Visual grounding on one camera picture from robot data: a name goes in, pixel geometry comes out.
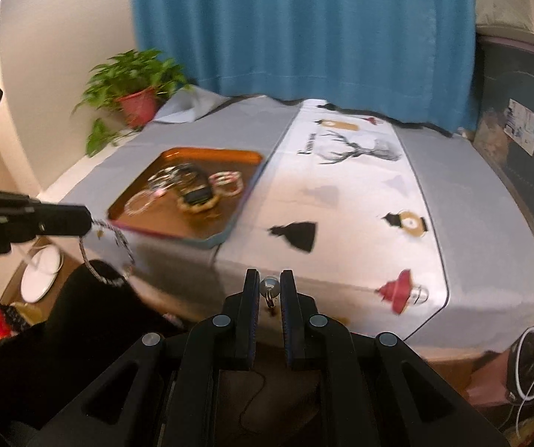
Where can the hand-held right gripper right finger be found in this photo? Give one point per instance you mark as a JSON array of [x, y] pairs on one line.
[[290, 326]]

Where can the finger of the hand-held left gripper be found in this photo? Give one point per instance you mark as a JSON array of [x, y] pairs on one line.
[[57, 221]]

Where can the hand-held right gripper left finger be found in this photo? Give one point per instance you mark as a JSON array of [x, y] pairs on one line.
[[250, 316]]

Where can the orange metal tray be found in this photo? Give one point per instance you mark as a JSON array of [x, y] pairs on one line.
[[155, 224]]

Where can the black green wristwatch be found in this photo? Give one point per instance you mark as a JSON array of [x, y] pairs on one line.
[[197, 193]]

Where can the white round disc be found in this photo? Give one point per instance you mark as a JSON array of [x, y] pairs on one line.
[[39, 284]]

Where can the potted green plant red pot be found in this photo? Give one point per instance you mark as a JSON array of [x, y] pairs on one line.
[[132, 74]]

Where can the grey white printed tablecloth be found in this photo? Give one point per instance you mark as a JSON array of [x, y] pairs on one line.
[[472, 223]]

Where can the clear storage box purple lid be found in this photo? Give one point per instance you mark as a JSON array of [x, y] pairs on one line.
[[527, 186]]

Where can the blue curtain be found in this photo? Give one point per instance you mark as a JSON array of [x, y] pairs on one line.
[[295, 32]]

